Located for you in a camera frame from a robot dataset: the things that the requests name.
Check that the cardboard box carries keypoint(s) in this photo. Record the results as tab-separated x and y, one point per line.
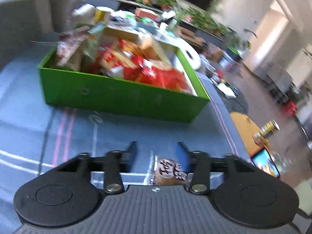
190	37

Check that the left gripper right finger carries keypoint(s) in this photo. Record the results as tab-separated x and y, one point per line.
199	165

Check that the black yellow drink can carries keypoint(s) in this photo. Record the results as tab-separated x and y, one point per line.
266	131

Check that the white round coffee table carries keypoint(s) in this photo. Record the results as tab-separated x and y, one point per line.
173	44

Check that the brown patterned snack packet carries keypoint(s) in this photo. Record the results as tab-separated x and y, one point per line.
70	48

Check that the brown cookie packet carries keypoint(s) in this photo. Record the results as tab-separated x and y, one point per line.
166	170

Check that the blue striped tablecloth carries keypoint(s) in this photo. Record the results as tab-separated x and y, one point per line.
36	137

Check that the wooden side table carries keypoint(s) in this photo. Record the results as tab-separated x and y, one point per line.
246	129

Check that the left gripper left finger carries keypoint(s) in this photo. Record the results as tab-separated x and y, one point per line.
115	163

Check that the yellow tin can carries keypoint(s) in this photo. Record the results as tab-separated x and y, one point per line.
102	14

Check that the red cased phone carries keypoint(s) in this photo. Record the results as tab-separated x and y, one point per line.
263	160

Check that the dark round side table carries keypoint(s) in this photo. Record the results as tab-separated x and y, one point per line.
231	96

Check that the green snack box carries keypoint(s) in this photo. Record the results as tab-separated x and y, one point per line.
126	73

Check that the grey sofa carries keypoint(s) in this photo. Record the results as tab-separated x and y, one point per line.
25	20

